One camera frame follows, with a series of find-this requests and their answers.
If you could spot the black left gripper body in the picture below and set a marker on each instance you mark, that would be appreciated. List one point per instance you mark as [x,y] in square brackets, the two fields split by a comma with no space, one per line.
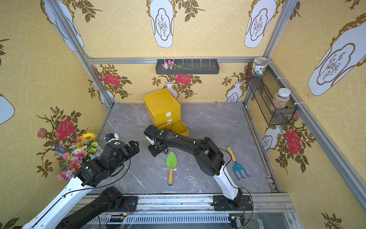
[131,147]

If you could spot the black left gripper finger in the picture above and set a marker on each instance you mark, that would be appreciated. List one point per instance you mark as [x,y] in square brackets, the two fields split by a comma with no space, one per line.
[134,147]
[126,153]

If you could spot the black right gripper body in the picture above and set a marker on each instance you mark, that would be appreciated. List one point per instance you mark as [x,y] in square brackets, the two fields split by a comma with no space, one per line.
[153,140]

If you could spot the yellow bottom drawer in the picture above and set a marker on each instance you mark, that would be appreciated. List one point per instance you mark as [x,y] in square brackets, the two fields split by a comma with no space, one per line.
[178,127]

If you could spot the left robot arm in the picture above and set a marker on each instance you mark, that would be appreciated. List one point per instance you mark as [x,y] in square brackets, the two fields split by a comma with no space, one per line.
[88,177]

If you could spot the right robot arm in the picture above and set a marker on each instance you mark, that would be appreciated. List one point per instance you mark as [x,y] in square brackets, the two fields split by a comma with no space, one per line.
[209,158]

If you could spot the yellow plastic drawer cabinet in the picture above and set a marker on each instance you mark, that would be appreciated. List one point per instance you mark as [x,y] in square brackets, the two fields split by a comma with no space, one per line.
[162,108]

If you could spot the colourful artificial flower bouquet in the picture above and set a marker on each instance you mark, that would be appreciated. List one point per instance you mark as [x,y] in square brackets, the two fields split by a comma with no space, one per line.
[71,158]

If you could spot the small pink flowers on shelf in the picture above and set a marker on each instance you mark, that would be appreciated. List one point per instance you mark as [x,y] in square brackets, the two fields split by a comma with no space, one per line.
[171,65]

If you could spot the patterned jar green lid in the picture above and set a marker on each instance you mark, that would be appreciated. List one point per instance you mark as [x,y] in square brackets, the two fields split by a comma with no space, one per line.
[259,66]

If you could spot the clear jar white lid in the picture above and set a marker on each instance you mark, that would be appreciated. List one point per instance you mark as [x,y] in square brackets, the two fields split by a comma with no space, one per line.
[280,99]

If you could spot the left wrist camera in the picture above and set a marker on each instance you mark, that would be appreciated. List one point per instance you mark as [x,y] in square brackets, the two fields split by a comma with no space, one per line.
[111,137]

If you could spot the green trowel yellow handle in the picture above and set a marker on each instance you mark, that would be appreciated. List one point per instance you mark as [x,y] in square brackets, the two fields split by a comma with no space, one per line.
[171,163]

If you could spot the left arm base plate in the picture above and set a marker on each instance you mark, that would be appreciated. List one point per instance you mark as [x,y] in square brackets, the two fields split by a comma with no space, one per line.
[126,204]

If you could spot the grey wall shelf tray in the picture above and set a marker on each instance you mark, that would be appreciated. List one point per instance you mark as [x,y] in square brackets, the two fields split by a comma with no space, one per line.
[191,66]

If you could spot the blue hand rake yellow handle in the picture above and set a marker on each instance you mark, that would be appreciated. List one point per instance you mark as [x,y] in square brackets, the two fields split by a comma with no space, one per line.
[238,169]

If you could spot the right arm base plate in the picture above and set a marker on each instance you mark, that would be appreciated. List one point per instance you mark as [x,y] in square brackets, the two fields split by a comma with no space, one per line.
[221,203]

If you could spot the black wire wall basket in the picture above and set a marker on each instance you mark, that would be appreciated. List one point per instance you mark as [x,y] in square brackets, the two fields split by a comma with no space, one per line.
[263,89]

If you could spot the aluminium front rail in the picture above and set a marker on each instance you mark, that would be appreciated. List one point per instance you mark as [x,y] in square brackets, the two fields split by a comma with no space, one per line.
[269,210]

